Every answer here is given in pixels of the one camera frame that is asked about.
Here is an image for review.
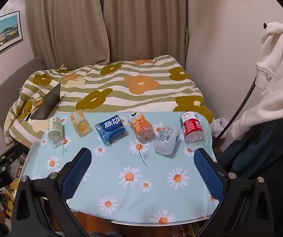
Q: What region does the blue label bottle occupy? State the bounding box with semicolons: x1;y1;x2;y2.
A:
94;114;128;146

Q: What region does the white plastic bag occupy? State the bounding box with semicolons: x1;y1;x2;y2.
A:
212;117;227;138

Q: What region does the striped floral blanket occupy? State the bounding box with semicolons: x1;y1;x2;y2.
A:
4;55;215;147

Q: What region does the white hoodie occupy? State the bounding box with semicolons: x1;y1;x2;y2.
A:
230;22;283;141

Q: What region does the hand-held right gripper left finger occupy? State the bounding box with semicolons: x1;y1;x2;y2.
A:
10;147;93;237

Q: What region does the light blue daisy tablecloth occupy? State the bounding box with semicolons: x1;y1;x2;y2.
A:
22;111;221;225

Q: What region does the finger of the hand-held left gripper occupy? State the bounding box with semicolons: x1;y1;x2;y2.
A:
0;143;25;165

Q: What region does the person's left hand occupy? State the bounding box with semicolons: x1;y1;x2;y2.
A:
0;199;7;225

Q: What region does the grey bed headboard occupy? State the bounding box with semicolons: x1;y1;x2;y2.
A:
0;55;46;139

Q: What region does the orange label bottle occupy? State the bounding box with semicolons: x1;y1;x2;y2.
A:
127;112;155;142

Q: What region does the white table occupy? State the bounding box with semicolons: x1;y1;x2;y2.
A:
20;141;221;227

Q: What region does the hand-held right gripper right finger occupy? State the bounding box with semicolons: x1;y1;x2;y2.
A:
193;148;274;237

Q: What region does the beige curtain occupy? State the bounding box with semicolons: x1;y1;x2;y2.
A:
96;0;189;63
25;0;111;70

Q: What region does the clear white label bottle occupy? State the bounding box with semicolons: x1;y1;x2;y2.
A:
153;123;181;156

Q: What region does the wall poster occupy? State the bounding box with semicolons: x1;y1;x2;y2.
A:
0;10;24;64

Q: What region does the pale green label bottle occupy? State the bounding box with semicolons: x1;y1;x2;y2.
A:
48;117;65;143

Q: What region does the red label bottle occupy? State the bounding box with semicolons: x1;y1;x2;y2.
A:
179;111;206;150

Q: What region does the yellow orange juice bottle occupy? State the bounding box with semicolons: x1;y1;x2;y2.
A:
71;111;92;138

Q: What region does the dark teal jacket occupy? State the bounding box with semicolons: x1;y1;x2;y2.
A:
218;118;283;203

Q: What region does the grey laptop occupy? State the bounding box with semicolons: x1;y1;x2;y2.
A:
30;82;61;121

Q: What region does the black curved rack pole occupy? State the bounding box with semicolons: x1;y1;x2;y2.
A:
214;75;258;139

